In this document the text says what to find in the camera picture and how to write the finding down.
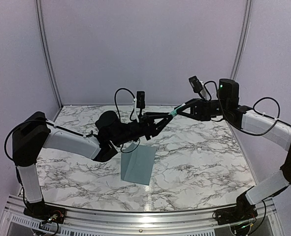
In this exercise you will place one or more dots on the aluminium corner post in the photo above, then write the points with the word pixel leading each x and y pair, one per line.
pixel 46 53
pixel 242 39

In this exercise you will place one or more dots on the aluminium front rail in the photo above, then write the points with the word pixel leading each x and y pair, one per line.
pixel 88 222

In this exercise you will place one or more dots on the left aluminium corner post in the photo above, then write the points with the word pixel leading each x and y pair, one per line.
pixel 46 53

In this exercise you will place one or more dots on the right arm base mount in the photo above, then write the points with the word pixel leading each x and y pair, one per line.
pixel 233 215

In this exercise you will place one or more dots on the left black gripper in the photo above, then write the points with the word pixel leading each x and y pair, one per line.
pixel 148 130

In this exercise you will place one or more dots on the white green glue stick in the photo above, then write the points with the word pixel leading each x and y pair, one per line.
pixel 173 113

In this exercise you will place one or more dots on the right aluminium corner post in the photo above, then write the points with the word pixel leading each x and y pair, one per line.
pixel 242 39

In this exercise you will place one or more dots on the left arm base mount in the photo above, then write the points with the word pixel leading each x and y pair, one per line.
pixel 48 212

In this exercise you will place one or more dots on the blue-grey envelope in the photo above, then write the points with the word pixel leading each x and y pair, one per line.
pixel 137 163

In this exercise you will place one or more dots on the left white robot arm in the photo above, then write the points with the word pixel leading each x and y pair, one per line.
pixel 36 133

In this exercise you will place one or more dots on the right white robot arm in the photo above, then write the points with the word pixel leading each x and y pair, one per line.
pixel 248 121

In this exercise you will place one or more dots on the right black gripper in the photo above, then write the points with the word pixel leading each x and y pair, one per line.
pixel 200 108

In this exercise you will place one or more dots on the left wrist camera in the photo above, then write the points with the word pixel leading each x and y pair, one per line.
pixel 139 103

